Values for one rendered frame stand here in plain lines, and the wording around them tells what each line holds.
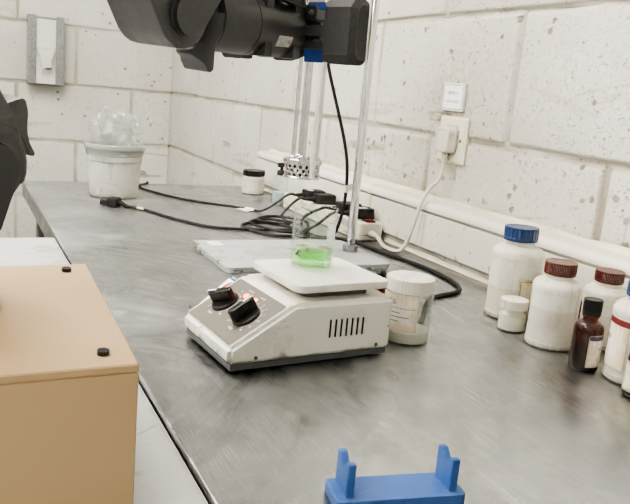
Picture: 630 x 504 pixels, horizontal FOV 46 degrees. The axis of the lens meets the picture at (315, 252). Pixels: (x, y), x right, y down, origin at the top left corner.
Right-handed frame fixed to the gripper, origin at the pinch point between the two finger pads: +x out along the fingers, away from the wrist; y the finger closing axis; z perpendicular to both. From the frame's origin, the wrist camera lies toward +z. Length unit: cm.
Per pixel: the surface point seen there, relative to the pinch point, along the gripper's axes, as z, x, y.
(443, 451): -31.0, -18.0, -29.5
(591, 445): -34.7, -0.3, -35.0
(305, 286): -25.9, -6.2, -5.5
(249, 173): -31, 79, 86
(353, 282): -25.9, -0.4, -7.6
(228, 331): -30.9, -12.2, -0.5
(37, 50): -3, 96, 216
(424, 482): -33.2, -19.3, -29.0
